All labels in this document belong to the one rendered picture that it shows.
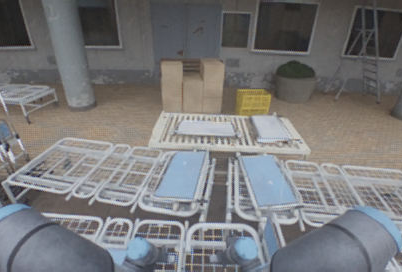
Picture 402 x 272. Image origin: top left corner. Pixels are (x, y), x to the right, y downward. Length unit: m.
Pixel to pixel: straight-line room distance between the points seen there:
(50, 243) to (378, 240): 0.59
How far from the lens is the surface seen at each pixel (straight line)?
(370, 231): 0.53
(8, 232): 0.53
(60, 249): 0.47
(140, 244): 1.01
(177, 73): 4.19
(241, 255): 1.00
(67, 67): 5.18
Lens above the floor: 1.90
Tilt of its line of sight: 29 degrees down
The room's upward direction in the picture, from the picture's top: 2 degrees clockwise
